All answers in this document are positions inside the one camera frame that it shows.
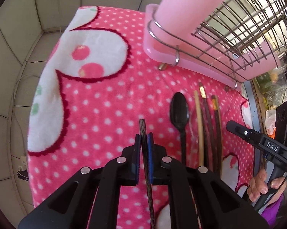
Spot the dark chopstick gold tip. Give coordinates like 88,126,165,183
199,82,217,173

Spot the metal wire utensil rack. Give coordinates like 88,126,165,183
152,0,287,81

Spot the pink utensil cup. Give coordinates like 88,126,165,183
155,0,224,38
232,41,281,83

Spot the light bamboo chopstick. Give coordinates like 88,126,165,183
194,90,204,166

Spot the pink polka dot cloth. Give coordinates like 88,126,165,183
27,6,252,206

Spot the pink plastic drip tray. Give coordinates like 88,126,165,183
143,4,241,91

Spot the black plastic spoon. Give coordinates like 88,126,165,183
170,92,189,165

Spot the left pink utensil cup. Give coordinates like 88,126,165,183
155,0,224,38

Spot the metal shelf rack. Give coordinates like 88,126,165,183
241,80,266,133

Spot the right pink utensil cup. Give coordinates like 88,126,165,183
232,41,281,83

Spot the person's right hand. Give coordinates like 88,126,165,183
247,168,287,205

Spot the clear bag of vegetables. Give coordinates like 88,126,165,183
254,67,287,109

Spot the dark patterned chopstick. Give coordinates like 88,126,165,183
139,119,156,229

